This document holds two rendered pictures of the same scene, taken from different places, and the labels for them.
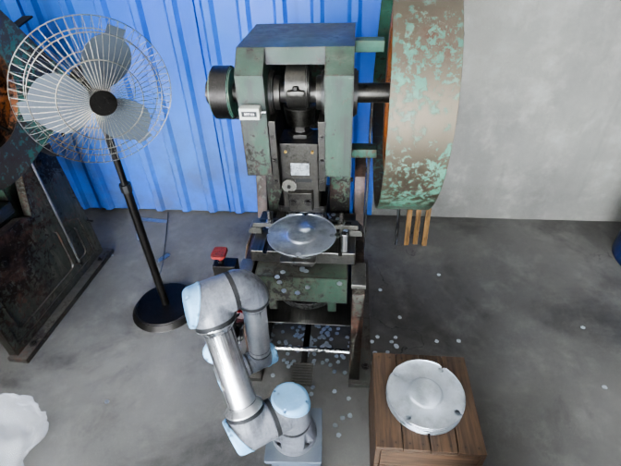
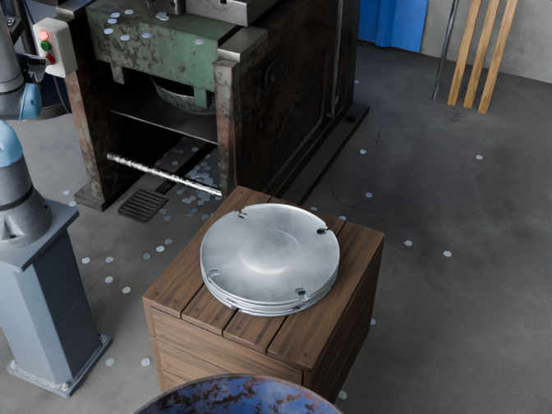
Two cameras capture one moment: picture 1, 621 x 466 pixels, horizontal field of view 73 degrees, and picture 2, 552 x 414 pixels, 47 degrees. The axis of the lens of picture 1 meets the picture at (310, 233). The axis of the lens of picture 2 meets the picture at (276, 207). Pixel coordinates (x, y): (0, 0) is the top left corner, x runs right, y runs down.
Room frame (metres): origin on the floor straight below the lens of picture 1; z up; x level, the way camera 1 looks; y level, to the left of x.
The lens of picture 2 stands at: (0.01, -0.74, 1.34)
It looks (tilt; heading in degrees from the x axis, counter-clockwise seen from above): 41 degrees down; 20
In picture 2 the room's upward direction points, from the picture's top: 1 degrees clockwise
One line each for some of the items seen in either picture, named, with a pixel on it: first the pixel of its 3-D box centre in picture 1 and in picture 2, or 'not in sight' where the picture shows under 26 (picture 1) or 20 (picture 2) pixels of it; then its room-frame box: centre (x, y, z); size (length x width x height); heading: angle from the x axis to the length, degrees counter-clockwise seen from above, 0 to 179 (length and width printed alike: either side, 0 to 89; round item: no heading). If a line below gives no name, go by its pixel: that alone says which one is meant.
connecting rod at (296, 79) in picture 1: (299, 108); not in sight; (1.51, 0.02, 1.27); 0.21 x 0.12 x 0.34; 173
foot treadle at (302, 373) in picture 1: (307, 336); (189, 165); (1.38, 0.04, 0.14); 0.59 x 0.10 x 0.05; 173
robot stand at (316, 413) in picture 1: (298, 464); (39, 296); (0.72, 0.08, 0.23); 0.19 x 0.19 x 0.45; 87
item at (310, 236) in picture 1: (301, 234); not in sight; (1.39, 0.04, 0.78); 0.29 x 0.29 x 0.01
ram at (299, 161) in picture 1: (301, 169); not in sight; (1.47, 0.03, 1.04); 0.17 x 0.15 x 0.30; 173
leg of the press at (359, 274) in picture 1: (362, 255); (310, 53); (1.62, -0.26, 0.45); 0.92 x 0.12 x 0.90; 173
